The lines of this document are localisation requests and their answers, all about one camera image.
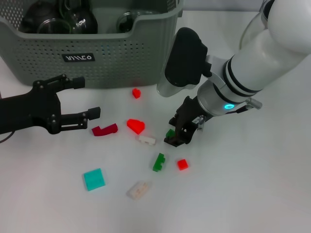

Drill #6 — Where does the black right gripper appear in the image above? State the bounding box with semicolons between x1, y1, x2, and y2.
164;96;207;148

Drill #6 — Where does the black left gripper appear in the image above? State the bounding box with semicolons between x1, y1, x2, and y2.
0;74;102;134

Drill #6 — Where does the small white block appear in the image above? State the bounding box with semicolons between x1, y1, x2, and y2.
135;134;157;147

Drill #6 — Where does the small red square block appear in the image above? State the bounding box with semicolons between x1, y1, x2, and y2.
176;159;190;171

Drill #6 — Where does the green stepped block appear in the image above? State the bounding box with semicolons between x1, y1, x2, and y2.
152;152;168;172

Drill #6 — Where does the red-orange sloped block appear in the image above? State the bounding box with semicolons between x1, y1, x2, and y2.
126;118;146;134

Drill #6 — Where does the large translucent white block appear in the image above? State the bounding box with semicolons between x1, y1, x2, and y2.
126;181;153;200

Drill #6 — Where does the glass teacup with black base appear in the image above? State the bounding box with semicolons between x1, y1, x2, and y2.
36;18;71;34
116;11;137;33
63;11;99;34
57;0;92;15

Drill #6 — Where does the dark red curved block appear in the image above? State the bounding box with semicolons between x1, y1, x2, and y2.
91;123;119;137

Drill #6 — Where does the grey-green perforated storage bin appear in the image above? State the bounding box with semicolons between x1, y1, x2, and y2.
0;0;185;88

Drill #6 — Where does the teal ridged block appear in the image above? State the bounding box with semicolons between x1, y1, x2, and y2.
83;168;107;192

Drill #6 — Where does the dark brown clay teapot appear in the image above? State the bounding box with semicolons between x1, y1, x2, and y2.
19;0;61;33

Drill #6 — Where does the silver elbow connector with cable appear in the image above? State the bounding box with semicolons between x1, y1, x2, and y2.
197;115;207;131

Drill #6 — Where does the thin black cable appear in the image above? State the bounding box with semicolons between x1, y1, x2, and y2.
0;131;15;144

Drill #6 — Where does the glass carafe with black handle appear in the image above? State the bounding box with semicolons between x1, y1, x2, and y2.
240;0;270;51

